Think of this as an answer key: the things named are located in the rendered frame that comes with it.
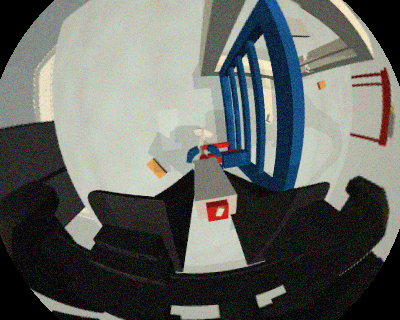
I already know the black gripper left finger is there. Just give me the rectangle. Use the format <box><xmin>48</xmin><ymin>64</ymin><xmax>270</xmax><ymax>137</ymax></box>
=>
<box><xmin>87</xmin><ymin>171</ymin><xmax>195</xmax><ymax>272</ymax></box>

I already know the small orange block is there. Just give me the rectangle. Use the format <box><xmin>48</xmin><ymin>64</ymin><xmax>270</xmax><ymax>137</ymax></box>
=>
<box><xmin>147</xmin><ymin>157</ymin><xmax>167</xmax><ymax>179</ymax></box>
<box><xmin>317</xmin><ymin>80</ymin><xmax>326</xmax><ymax>89</ymax></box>

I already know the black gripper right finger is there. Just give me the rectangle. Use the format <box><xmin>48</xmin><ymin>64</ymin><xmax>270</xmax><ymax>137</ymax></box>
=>
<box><xmin>224</xmin><ymin>171</ymin><xmax>329</xmax><ymax>265</ymax></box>

